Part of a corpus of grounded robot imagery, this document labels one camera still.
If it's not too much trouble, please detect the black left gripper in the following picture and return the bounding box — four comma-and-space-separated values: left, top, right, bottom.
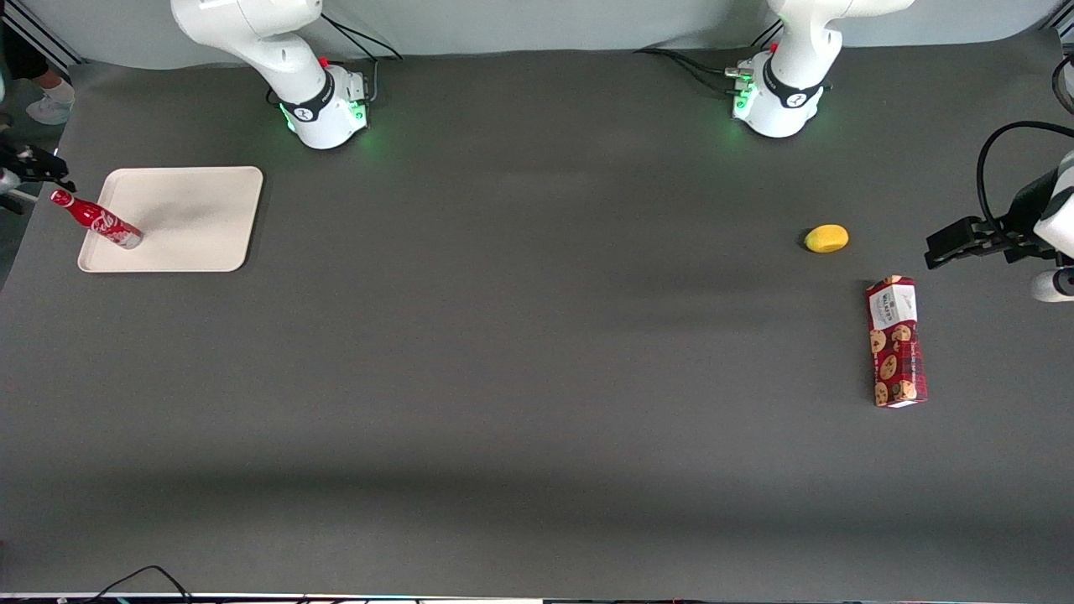
925, 170, 1060, 270

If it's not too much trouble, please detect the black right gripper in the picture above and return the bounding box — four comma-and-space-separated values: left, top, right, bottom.
0, 143, 76, 193

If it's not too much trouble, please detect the red coke bottle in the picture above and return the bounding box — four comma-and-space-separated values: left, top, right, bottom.
50, 189, 144, 251

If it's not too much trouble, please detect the cream plastic tray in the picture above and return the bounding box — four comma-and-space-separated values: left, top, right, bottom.
77, 166, 264, 273

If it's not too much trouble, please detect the white shoe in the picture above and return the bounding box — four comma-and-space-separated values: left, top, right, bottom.
25, 80, 76, 126

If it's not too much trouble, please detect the black trouser leg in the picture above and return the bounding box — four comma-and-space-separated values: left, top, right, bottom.
0, 23, 53, 85

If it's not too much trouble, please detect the red tartan cookie box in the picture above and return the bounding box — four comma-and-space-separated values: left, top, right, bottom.
866, 275, 929, 409

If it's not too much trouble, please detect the yellow lemon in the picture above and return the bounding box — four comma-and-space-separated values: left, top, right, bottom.
804, 224, 849, 253

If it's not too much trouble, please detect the black looped wrist cable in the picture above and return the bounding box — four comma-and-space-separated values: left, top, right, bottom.
976, 121, 1074, 240

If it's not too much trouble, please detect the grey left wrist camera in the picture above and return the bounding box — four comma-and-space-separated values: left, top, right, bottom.
1030, 268, 1074, 303

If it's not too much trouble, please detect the aluminium frame profile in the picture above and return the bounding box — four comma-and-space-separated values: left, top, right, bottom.
0, 0, 85, 66

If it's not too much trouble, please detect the black hanging cable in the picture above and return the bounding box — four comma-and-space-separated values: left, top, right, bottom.
1052, 55, 1074, 114

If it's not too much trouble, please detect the black cable at right base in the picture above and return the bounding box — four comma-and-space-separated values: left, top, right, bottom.
317, 15, 404, 61

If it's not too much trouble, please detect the black cable at base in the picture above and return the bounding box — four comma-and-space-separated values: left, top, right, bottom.
633, 46, 752, 95
317, 15, 404, 61

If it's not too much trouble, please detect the black cable at left base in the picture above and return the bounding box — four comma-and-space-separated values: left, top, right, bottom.
633, 46, 752, 95

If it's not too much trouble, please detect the black cable at table edge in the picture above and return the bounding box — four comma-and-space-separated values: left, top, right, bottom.
84, 565, 194, 604

